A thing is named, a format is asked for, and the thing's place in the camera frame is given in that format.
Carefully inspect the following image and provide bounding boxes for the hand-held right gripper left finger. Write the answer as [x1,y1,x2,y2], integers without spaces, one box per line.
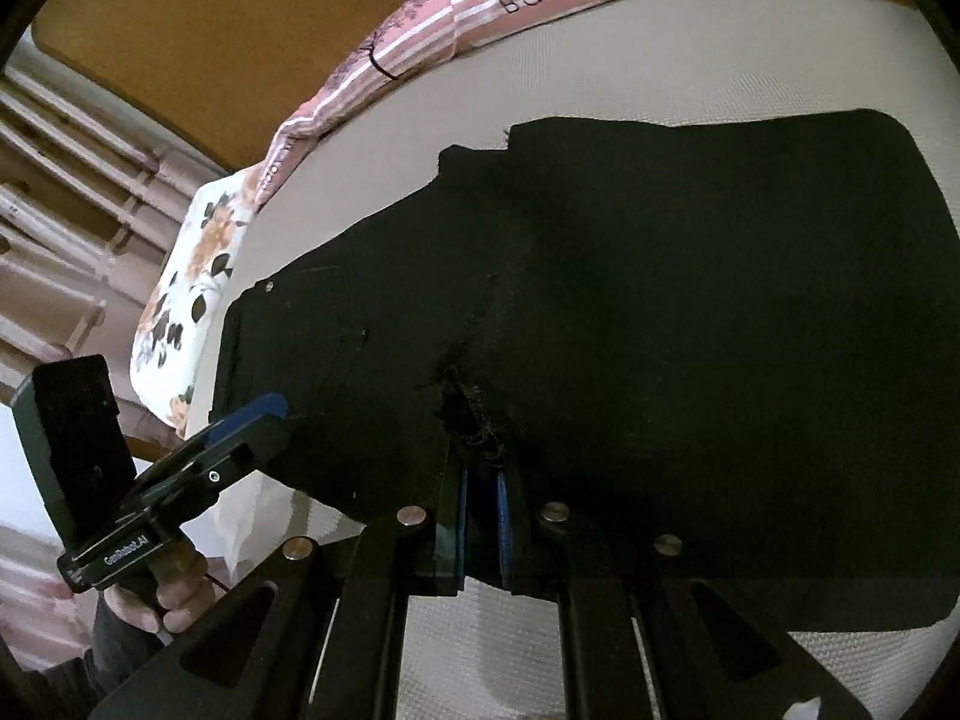
[88,456,470,720]

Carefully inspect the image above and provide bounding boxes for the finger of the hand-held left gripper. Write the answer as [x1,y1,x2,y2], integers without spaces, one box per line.
[182,392,290,460]
[137,421,292,505]

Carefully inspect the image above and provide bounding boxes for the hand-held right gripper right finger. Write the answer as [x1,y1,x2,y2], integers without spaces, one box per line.
[491,463,876,720]

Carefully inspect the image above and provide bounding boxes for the black pants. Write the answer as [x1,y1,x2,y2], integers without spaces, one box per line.
[205,109,960,632]

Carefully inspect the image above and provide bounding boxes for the person's left forearm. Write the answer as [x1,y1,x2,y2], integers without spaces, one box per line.
[41,600,166,720]

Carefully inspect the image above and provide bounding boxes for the person's left hand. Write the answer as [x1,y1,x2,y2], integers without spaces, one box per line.
[101,538,220,636]

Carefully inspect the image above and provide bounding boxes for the white floral pillow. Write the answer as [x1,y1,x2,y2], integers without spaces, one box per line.
[129,167,261,441]

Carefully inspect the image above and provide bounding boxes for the beige pipe rack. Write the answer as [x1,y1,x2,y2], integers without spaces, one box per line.
[0,41,205,391]

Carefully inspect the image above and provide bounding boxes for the wooden headboard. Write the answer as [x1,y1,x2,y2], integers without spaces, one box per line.
[30,0,485,175]

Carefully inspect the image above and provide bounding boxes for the pink tree print bolster pillow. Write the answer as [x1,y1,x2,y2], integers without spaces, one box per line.
[251,0,880,212]

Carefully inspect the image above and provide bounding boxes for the beige bed sheet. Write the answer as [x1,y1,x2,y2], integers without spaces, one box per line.
[178,0,960,720]

